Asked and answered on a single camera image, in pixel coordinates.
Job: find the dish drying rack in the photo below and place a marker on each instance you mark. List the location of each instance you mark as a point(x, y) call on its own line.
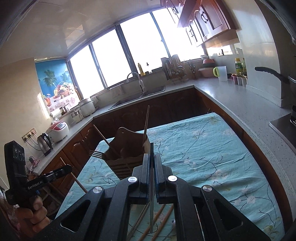
point(173, 68)

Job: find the metal spoon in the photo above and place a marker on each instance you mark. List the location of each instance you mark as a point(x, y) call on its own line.
point(173, 223)

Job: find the wooden utensil holder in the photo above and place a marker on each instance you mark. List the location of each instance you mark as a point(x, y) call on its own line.
point(126, 152)

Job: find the gas stove top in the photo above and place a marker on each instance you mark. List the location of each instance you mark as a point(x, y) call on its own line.
point(285, 128)

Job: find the white red rice cooker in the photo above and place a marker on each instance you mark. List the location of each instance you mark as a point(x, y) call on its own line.
point(58, 131)

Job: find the steel electric kettle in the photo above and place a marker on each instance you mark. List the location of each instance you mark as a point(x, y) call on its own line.
point(44, 144)

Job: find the chrome kitchen faucet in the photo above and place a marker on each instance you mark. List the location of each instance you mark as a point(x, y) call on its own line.
point(140, 82)

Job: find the kitchen window frame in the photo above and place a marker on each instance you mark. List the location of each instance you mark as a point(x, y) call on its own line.
point(146, 38)

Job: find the pink stacked bowls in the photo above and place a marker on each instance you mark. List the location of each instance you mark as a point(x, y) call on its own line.
point(207, 68)

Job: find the black wok with handle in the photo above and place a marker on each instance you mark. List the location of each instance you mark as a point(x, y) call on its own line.
point(287, 80)

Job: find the metal fork in holder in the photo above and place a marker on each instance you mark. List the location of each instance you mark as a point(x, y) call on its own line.
point(96, 154)

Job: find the white pitcher green handle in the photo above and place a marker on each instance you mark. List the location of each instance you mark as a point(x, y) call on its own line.
point(221, 73)

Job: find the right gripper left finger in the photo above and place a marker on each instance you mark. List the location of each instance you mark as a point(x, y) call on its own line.
point(102, 214)

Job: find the seasoning jars set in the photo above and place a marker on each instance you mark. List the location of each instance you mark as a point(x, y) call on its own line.
point(239, 80)

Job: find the white round cooker pot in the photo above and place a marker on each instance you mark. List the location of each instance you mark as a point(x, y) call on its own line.
point(87, 107)

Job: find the kitchen sink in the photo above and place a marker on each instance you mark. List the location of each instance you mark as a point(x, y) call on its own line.
point(138, 96)

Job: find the teal floral tablecloth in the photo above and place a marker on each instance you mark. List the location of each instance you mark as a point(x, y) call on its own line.
point(205, 151)

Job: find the upper wooden wall cabinets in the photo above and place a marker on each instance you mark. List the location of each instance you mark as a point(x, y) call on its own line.
point(208, 22)

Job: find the chopstick leaning in holder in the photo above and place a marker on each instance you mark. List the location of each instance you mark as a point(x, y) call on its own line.
point(107, 142)

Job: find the tropical fruit window poster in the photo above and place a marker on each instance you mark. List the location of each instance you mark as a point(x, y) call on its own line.
point(56, 84)

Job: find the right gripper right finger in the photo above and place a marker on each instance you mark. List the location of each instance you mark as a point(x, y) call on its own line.
point(201, 213)

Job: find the green label drink bottle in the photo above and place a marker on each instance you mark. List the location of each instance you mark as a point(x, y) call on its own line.
point(238, 66)

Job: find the wooden chopstick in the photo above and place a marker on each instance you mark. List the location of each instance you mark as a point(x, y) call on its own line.
point(156, 216)
point(163, 223)

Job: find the yellow dish soap bottle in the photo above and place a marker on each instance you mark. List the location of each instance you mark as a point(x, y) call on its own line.
point(140, 69)

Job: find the person's left hand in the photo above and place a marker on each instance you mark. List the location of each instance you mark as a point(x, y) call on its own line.
point(32, 221)

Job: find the wall power outlet strip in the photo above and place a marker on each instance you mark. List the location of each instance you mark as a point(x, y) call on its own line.
point(29, 134)

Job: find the chopstick standing in holder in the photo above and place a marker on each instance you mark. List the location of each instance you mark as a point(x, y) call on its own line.
point(145, 125)

